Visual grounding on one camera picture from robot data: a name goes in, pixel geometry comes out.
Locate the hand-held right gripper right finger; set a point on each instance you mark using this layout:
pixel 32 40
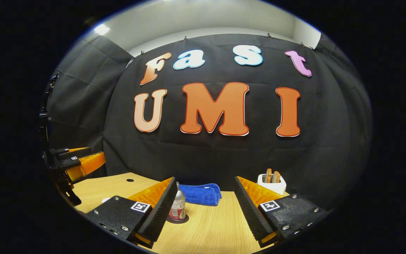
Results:
pixel 248 211

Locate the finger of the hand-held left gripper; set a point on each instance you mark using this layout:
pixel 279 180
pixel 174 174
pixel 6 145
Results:
pixel 71 154
pixel 86 164

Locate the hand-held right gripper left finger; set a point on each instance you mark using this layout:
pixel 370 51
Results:
pixel 162 211

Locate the silver water bottle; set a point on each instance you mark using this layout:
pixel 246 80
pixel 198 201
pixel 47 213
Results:
pixel 177 206

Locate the dark round coaster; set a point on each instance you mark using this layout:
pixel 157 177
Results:
pixel 185 219

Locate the white teacup lid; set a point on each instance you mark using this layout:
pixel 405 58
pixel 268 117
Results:
pixel 105 200

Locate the white toaster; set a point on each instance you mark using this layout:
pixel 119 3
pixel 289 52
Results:
pixel 273 187

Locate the brown toast slice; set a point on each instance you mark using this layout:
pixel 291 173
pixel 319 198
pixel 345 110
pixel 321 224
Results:
pixel 269 175
pixel 276 177

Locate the blue towel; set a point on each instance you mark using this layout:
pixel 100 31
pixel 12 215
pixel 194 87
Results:
pixel 201 194

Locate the bright ceiling light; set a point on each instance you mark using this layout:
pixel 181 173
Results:
pixel 101 29

